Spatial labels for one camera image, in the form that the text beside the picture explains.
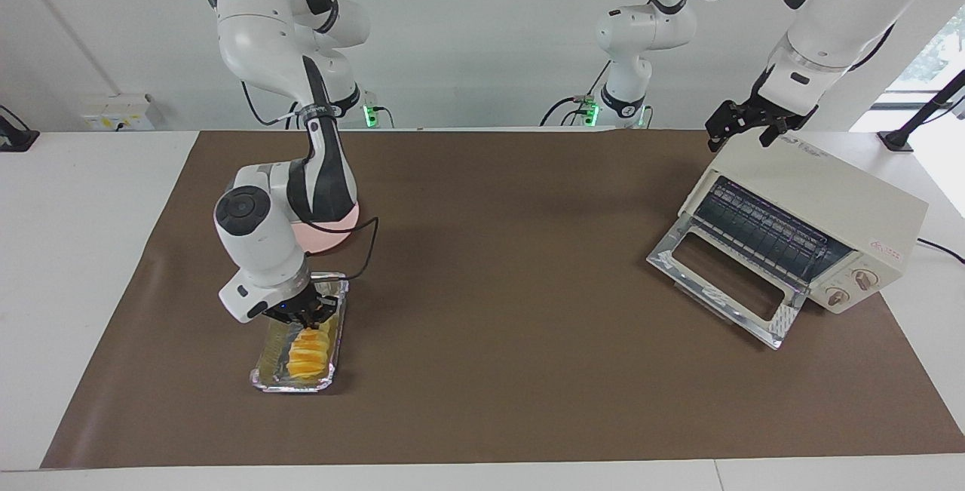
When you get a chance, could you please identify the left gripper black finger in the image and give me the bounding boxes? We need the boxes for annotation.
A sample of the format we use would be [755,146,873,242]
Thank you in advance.
[706,101,748,153]
[759,117,793,149]

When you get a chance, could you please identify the golden ridged bread loaf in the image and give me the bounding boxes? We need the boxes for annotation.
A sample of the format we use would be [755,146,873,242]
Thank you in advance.
[288,325,332,380]

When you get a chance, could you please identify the aluminium foil tray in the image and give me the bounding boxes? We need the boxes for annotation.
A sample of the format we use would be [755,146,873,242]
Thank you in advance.
[250,272,350,393]

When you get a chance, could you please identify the cream toaster oven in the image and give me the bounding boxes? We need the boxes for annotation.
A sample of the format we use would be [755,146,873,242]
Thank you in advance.
[679,134,930,315]

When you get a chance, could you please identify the glass oven door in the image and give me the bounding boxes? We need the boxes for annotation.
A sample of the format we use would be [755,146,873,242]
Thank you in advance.
[647,213,811,350]

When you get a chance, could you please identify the pink round plate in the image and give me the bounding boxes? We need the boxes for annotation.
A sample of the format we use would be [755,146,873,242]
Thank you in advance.
[290,201,363,255]

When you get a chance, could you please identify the bright window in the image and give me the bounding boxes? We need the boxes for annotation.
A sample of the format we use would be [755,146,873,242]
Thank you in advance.
[878,5,965,133]

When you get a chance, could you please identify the brown table mat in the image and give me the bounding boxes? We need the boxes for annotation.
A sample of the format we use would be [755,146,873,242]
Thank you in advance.
[41,129,965,469]

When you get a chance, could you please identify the black table clamp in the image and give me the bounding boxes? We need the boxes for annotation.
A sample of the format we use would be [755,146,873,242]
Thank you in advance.
[0,105,40,152]

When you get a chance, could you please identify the metal oven wire rack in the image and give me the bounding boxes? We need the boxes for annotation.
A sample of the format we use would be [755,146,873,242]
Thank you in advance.
[692,176,854,286]

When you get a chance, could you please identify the black camera stand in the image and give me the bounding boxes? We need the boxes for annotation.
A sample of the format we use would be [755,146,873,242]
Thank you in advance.
[878,69,965,152]

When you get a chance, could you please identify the black base cable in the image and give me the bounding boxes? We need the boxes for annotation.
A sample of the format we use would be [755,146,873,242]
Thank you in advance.
[539,60,613,127]

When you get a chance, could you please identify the black oven power cable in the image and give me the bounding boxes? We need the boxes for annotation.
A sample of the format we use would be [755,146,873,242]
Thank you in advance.
[916,238,965,264]

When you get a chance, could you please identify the white wall socket box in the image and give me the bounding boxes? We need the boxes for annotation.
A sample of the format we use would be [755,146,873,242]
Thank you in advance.
[81,95,155,132]

